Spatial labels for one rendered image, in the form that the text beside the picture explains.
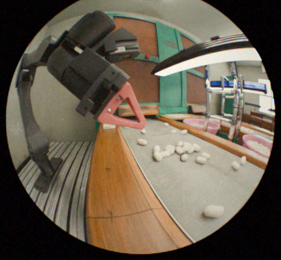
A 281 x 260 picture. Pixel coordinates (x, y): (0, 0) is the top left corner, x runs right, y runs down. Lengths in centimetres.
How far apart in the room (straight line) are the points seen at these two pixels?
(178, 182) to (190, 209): 7
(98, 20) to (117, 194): 25
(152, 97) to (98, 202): 70
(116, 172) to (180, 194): 13
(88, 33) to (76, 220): 35
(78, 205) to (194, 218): 25
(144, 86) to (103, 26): 60
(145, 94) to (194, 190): 65
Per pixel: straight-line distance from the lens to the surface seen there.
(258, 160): 39
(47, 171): 38
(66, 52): 16
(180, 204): 18
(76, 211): 28
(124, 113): 59
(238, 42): 27
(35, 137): 33
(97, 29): 15
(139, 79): 70
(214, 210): 18
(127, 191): 16
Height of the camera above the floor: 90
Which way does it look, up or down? 13 degrees down
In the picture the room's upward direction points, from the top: straight up
